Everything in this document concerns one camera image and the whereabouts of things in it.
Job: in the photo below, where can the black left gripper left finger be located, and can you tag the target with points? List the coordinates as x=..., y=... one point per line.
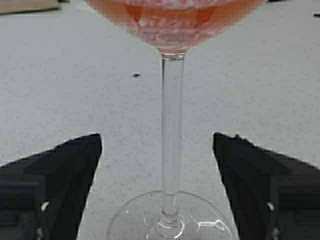
x=43, y=196

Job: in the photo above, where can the wine glass with pink liquid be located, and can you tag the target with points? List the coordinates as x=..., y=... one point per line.
x=173, y=27

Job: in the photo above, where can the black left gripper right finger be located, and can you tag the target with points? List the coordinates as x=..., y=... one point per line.
x=272, y=196

